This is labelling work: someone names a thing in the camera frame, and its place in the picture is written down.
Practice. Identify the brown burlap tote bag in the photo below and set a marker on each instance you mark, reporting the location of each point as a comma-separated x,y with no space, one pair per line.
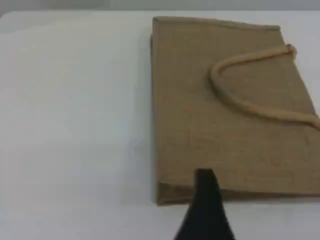
200,100

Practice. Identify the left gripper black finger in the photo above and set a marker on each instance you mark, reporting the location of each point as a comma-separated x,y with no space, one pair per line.
206,212

